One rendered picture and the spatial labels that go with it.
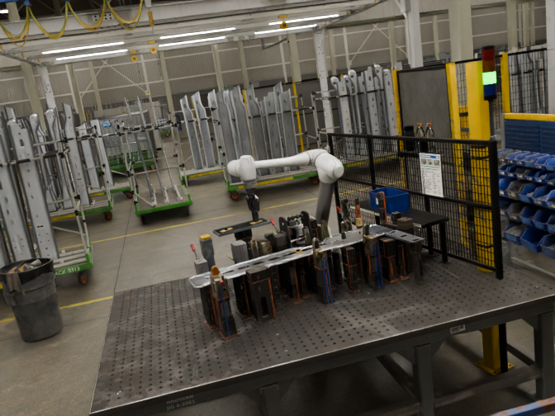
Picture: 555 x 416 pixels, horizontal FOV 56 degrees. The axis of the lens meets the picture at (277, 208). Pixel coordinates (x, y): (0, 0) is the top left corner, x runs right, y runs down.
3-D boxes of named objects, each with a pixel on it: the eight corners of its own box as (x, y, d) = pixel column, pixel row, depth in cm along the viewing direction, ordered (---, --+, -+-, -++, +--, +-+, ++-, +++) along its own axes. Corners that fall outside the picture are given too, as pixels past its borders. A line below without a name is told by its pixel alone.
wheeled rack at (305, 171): (229, 201, 999) (213, 108, 958) (225, 192, 1095) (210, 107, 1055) (326, 184, 1025) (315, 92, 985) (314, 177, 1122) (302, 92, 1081)
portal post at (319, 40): (334, 151, 1449) (319, 26, 1374) (324, 148, 1536) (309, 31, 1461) (346, 148, 1456) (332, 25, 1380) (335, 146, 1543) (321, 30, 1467)
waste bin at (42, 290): (9, 351, 491) (-12, 278, 474) (22, 328, 542) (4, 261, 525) (65, 338, 500) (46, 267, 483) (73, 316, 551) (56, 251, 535)
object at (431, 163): (443, 199, 349) (440, 153, 342) (421, 194, 369) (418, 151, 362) (446, 198, 350) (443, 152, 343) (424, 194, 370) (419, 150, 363)
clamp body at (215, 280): (225, 342, 293) (213, 282, 285) (216, 333, 306) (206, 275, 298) (242, 337, 297) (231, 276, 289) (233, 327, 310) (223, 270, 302)
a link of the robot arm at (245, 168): (260, 177, 347) (250, 176, 358) (256, 153, 344) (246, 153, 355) (245, 181, 342) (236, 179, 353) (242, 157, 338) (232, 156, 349)
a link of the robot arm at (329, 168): (318, 242, 408) (335, 257, 392) (301, 247, 399) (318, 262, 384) (331, 149, 372) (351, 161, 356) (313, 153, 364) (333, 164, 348)
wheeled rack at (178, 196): (195, 215, 928) (176, 115, 888) (137, 227, 907) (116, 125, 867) (187, 196, 1110) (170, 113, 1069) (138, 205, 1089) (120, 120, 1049)
